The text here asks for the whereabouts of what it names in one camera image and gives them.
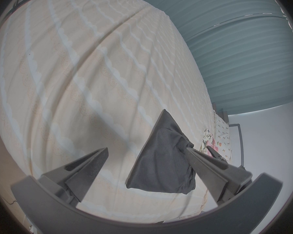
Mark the grey white bedside table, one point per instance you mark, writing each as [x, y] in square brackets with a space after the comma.
[221, 110]

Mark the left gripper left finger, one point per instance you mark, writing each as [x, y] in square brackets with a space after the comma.
[80, 174]

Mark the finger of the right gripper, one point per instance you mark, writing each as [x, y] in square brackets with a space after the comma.
[217, 155]

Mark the blue-green curtain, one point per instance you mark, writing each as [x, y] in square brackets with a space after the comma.
[246, 69]

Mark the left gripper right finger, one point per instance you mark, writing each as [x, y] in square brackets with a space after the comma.
[214, 177]

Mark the bed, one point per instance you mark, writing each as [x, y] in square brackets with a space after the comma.
[88, 94]

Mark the white printed garment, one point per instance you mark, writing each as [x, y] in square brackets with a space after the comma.
[207, 136]

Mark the white printed pillow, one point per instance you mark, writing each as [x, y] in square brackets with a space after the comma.
[222, 135]

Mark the black T-shirt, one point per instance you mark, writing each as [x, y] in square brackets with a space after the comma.
[161, 167]

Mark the pink garment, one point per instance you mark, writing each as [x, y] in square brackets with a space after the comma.
[213, 147]

